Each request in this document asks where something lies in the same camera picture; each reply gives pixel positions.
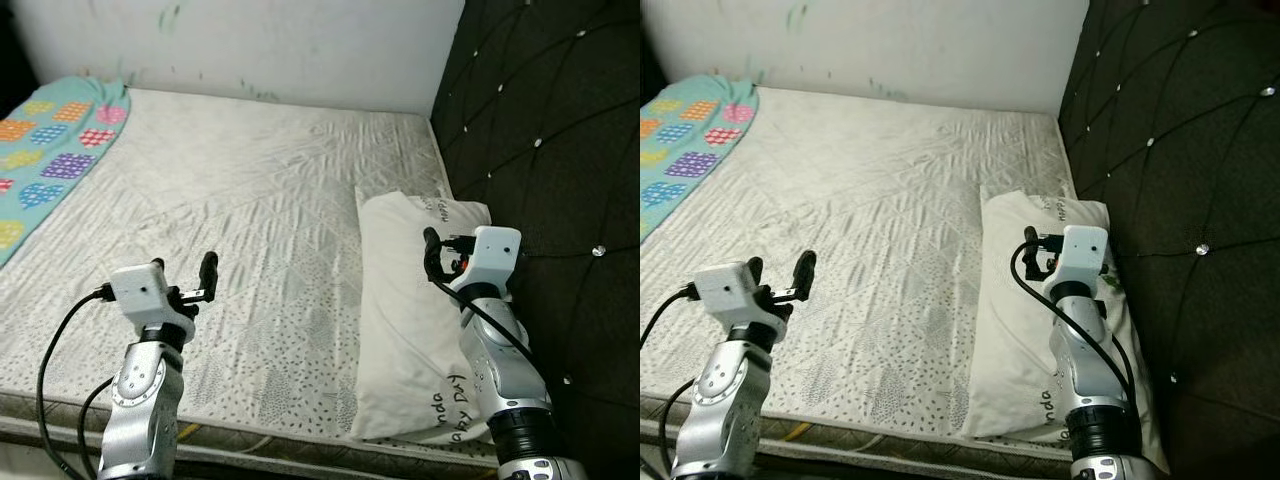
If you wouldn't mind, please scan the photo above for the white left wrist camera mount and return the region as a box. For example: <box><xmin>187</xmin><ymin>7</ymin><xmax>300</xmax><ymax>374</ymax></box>
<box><xmin>692</xmin><ymin>262</ymin><xmax>767</xmax><ymax>327</ymax></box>
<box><xmin>110</xmin><ymin>263</ymin><xmax>174</xmax><ymax>327</ymax></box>

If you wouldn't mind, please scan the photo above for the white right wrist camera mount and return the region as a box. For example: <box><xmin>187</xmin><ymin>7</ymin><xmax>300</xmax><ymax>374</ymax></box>
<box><xmin>1058</xmin><ymin>226</ymin><xmax>1110</xmax><ymax>292</ymax></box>
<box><xmin>468</xmin><ymin>226</ymin><xmax>524</xmax><ymax>294</ymax></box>

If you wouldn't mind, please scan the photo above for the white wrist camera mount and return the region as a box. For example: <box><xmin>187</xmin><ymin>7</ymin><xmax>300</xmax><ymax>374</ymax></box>
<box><xmin>110</xmin><ymin>263</ymin><xmax>174</xmax><ymax>327</ymax></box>
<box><xmin>468</xmin><ymin>226</ymin><xmax>524</xmax><ymax>294</ymax></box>
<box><xmin>692</xmin><ymin>262</ymin><xmax>767</xmax><ymax>327</ymax></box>
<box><xmin>1058</xmin><ymin>226</ymin><xmax>1110</xmax><ymax>292</ymax></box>

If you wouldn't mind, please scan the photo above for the black tufted headboard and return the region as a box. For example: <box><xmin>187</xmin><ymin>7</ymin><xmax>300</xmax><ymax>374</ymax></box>
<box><xmin>1058</xmin><ymin>0</ymin><xmax>1280</xmax><ymax>480</ymax></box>
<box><xmin>430</xmin><ymin>0</ymin><xmax>641</xmax><ymax>480</ymax></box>

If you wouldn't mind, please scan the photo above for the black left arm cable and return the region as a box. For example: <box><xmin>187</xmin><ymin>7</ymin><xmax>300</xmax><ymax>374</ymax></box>
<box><xmin>640</xmin><ymin>285</ymin><xmax>699</xmax><ymax>480</ymax></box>
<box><xmin>36</xmin><ymin>285</ymin><xmax>116</xmax><ymax>480</ymax></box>

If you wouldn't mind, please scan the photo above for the grey quilted mattress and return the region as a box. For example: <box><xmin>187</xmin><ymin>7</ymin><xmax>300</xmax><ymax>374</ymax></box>
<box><xmin>640</xmin><ymin>85</ymin><xmax>1111</xmax><ymax>471</ymax></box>
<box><xmin>0</xmin><ymin>85</ymin><xmax>511</xmax><ymax>471</ymax></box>

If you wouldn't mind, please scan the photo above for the white pillow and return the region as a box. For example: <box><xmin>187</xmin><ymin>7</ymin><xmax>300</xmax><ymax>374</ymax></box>
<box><xmin>962</xmin><ymin>185</ymin><xmax>1171</xmax><ymax>473</ymax></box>
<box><xmin>350</xmin><ymin>185</ymin><xmax>501</xmax><ymax>443</ymax></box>

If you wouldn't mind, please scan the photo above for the teal patterned blanket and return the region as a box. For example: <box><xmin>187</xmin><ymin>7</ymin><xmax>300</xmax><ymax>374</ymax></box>
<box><xmin>640</xmin><ymin>73</ymin><xmax>759</xmax><ymax>243</ymax></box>
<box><xmin>0</xmin><ymin>75</ymin><xmax>131</xmax><ymax>269</ymax></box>

